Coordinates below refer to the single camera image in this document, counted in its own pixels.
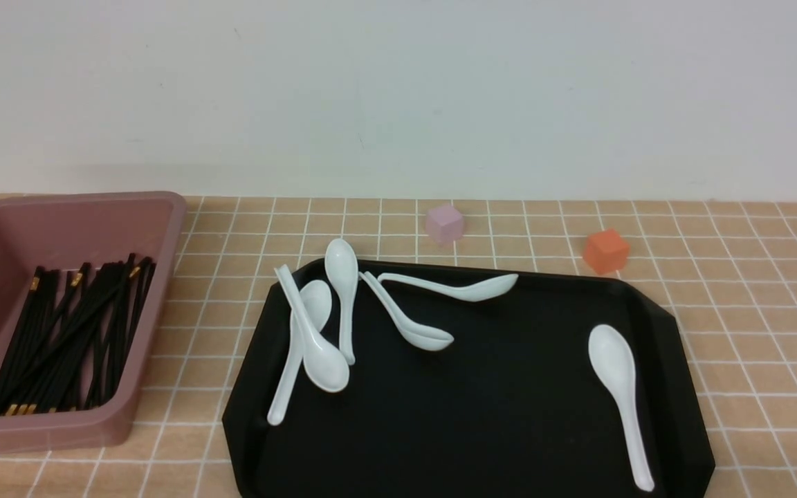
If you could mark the black chopstick gold band crossing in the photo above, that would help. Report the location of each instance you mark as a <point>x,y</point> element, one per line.
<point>45,314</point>

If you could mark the white spoon right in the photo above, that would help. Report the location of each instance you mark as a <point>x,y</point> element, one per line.
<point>613,362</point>

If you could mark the pink foam cube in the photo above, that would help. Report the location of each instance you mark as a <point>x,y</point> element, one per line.
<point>444,224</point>

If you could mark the white spoon upright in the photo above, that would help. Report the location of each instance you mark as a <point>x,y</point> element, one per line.
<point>341,266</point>

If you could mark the pink plastic bin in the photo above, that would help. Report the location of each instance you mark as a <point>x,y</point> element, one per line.
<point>84,390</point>

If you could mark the white spoon crossing left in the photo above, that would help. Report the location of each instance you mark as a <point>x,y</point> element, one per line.
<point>325,365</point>

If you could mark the white spoon top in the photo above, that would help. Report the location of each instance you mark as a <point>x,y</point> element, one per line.
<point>477,292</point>

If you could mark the black chopstick bundle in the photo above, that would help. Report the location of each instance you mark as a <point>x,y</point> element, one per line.
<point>87,339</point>

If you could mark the white spoon far left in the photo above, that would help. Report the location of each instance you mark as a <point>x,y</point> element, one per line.
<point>295,346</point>

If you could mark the orange foam cube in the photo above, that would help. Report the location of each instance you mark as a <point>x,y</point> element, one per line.
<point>606,252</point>

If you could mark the black chopstick gold band left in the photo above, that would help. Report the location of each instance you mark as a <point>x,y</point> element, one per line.
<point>12,354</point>

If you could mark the white spoon centre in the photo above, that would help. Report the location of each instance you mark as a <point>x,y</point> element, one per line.
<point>424,337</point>

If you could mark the black plastic tray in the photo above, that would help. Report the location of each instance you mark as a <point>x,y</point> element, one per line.
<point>512,408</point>

